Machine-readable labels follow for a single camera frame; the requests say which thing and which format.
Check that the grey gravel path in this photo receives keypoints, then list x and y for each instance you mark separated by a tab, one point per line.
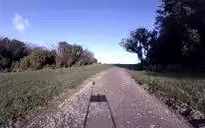
121	96

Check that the row of bushes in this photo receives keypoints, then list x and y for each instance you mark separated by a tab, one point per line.
36	56

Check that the grass field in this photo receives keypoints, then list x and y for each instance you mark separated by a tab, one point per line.
26	86

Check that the grass verge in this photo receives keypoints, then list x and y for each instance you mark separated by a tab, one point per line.
180	88

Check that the row of dark trees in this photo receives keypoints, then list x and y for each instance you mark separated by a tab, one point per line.
183	36

